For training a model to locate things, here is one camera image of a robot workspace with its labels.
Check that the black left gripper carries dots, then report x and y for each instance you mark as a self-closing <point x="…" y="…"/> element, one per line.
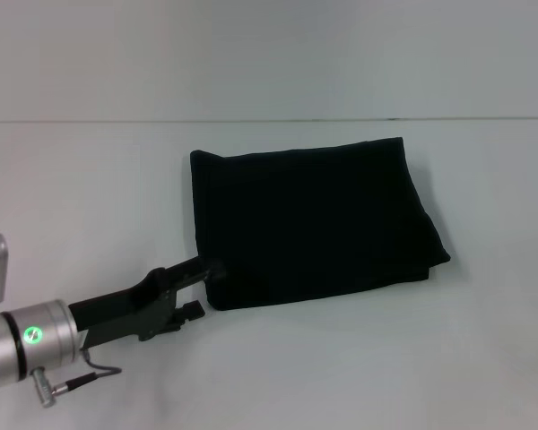
<point x="130" y="304"/>

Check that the black shirt with white print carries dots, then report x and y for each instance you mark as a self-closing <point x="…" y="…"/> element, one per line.
<point x="314" y="224"/>

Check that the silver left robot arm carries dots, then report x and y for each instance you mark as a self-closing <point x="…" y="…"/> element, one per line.
<point x="31" y="345"/>

